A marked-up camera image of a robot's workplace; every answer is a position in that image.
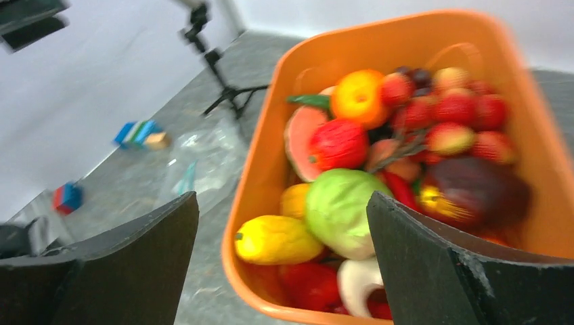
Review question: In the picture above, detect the red blue small block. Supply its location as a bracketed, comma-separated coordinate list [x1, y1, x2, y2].
[51, 182, 83, 215]

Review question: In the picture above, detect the orange fruit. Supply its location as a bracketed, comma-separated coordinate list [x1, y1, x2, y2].
[330, 69, 389, 130]

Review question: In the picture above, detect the white mushroom toy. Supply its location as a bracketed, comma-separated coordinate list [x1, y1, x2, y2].
[337, 257, 384, 318]

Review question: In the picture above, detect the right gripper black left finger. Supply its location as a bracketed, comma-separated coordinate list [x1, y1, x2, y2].
[1, 192, 199, 324]

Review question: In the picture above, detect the watermelon slice toy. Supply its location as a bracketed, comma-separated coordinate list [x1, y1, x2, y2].
[284, 106, 328, 182]

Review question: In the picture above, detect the green chili pepper toy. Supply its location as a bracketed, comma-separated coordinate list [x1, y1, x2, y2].
[286, 94, 330, 110]

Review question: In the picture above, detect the dark purple grape bunch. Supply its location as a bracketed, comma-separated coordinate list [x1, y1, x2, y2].
[395, 66, 433, 97]

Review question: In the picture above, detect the yellow lemon toy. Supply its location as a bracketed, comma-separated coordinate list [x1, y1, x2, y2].
[234, 215, 324, 265]

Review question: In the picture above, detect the red strawberry toy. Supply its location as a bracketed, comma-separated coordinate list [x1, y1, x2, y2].
[309, 118, 370, 171]

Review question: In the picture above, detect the orange plastic bin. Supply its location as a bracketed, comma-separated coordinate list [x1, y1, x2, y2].
[221, 9, 573, 324]

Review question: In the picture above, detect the green cabbage toy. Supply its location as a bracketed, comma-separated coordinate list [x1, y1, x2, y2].
[305, 169, 393, 260]

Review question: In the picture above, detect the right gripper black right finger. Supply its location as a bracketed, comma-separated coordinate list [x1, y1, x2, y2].
[366, 192, 573, 324]

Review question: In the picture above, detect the dark purple mangosteen toy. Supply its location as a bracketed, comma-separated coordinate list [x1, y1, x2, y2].
[419, 156, 532, 229]

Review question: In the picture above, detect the black tripod microphone stand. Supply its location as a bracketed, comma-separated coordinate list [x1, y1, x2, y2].
[177, 0, 269, 120]

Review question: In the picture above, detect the lychee cluster toy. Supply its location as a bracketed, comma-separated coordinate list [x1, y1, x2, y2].
[380, 67, 518, 166]

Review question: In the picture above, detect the red chili pepper toy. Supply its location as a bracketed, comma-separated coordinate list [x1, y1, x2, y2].
[382, 170, 420, 212]

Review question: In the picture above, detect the tan wooden block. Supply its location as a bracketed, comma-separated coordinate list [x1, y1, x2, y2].
[143, 132, 171, 150]

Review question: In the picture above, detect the blue green white block stack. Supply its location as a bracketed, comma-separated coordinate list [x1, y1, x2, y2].
[113, 120, 163, 149]

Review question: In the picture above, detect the clear zip top bag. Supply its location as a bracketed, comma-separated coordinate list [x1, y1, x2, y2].
[155, 118, 247, 216]

